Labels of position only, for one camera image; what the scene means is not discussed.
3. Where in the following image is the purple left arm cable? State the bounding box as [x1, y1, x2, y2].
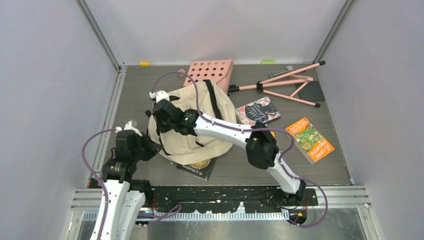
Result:
[81, 128, 183, 240]

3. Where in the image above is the dark grey lego baseplate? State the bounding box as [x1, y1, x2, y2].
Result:
[297, 81, 326, 102]

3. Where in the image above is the green block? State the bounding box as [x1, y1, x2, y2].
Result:
[261, 60, 276, 65]

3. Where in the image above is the pink perforated music stand tray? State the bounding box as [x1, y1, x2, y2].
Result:
[187, 58, 234, 94]

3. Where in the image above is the pink folding tripod stand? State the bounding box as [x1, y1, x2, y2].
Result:
[228, 60, 326, 108]

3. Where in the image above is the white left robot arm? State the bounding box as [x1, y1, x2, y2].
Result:
[90, 127, 162, 240]

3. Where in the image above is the grey lego strip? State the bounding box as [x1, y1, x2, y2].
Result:
[268, 65, 294, 79]

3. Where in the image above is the black moon and sixpence book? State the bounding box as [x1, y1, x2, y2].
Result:
[176, 158, 217, 181]

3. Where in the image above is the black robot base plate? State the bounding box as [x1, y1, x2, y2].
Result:
[143, 185, 319, 214]

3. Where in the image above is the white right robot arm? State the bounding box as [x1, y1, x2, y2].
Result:
[152, 99, 306, 205]

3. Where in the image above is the yellow block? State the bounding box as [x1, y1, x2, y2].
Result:
[139, 62, 150, 67]

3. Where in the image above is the orange treehouse book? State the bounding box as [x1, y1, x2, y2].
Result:
[285, 117, 335, 165]

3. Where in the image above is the floral little women book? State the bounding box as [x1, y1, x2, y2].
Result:
[235, 96, 281, 126]

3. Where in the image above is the beige canvas backpack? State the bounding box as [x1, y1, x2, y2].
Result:
[147, 79, 237, 165]

